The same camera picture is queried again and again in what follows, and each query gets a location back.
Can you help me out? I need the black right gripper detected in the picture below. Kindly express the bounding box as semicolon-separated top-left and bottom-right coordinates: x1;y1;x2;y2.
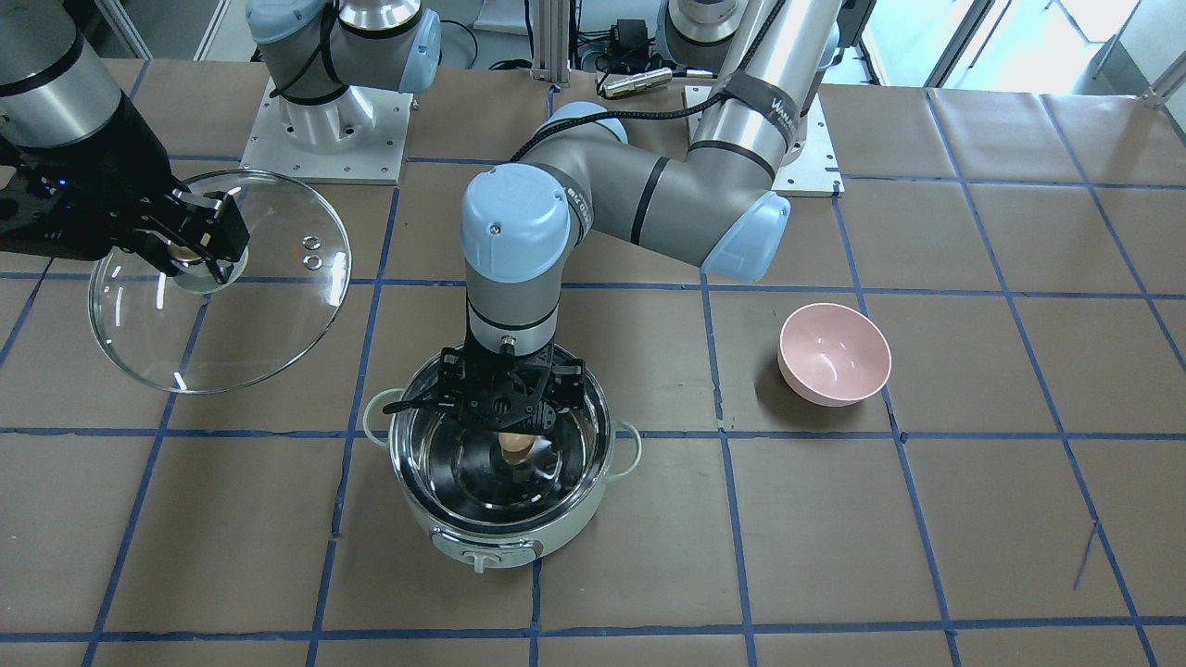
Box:
111;189;250;284

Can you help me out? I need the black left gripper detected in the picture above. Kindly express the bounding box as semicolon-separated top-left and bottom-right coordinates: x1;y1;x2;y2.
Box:
382;345;587;434

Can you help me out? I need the beige egg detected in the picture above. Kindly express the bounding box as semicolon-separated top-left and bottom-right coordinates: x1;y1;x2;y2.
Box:
498;432;536;465

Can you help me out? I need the glass pot lid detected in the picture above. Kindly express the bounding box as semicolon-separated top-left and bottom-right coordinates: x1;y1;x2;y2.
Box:
88;170;351;396

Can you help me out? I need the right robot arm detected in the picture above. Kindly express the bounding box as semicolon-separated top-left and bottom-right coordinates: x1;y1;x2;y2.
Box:
1;1;250;291

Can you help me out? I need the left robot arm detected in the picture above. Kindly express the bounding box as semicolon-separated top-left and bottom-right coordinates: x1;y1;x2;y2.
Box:
383;1;841;434

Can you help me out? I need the pale green electric pot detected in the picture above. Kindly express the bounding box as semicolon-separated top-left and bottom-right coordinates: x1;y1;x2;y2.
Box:
361;351;640;573

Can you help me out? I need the pink bowl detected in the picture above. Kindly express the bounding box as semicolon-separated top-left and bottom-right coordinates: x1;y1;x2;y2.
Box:
776;301;893;407

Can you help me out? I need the silver metal cylinder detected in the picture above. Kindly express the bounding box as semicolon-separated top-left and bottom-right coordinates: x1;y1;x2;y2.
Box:
598;66;674;100

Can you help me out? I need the black power adapter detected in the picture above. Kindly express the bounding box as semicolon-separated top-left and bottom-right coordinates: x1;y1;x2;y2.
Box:
608;19;650;53

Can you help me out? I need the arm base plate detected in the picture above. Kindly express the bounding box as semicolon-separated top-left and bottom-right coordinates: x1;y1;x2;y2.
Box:
684;85;844;197
240;80;415;186

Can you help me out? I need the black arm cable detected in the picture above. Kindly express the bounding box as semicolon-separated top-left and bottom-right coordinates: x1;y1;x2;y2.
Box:
511;0;789;166

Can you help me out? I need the aluminium frame post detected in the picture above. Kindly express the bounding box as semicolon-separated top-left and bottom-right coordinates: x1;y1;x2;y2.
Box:
527;1;574;88

